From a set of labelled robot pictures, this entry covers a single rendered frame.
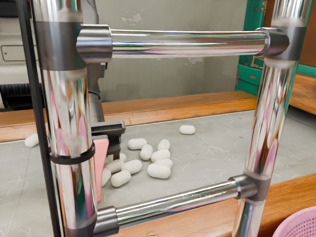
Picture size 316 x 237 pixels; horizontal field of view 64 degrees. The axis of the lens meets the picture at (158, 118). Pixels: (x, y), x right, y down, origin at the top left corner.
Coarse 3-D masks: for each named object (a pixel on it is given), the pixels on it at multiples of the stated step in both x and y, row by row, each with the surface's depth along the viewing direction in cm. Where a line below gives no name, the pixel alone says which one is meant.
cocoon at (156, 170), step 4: (152, 164) 40; (156, 164) 40; (160, 164) 40; (148, 168) 39; (152, 168) 39; (156, 168) 39; (160, 168) 39; (164, 168) 39; (168, 168) 39; (148, 172) 39; (152, 172) 39; (156, 172) 39; (160, 172) 39; (164, 172) 39; (168, 172) 39; (152, 176) 40; (156, 176) 39; (160, 176) 39; (164, 176) 39
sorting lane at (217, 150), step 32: (128, 128) 57; (160, 128) 57; (224, 128) 58; (288, 128) 60; (0, 160) 43; (32, 160) 43; (128, 160) 44; (192, 160) 45; (224, 160) 45; (288, 160) 46; (0, 192) 35; (32, 192) 36; (128, 192) 36; (160, 192) 37; (0, 224) 30; (32, 224) 30
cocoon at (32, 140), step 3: (33, 135) 48; (36, 135) 48; (27, 138) 47; (30, 138) 47; (33, 138) 47; (36, 138) 48; (27, 141) 46; (30, 141) 46; (33, 141) 47; (36, 141) 47; (27, 144) 46; (30, 144) 46; (33, 144) 47; (36, 144) 48; (30, 147) 47
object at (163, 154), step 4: (156, 152) 43; (160, 152) 43; (164, 152) 43; (168, 152) 44; (152, 156) 43; (156, 156) 42; (160, 156) 43; (164, 156) 43; (168, 156) 43; (152, 160) 43; (156, 160) 42
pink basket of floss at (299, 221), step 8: (312, 208) 30; (296, 216) 29; (304, 216) 29; (312, 216) 30; (280, 224) 28; (288, 224) 28; (296, 224) 29; (304, 224) 30; (312, 224) 30; (280, 232) 27; (288, 232) 28; (296, 232) 29; (304, 232) 30; (312, 232) 30
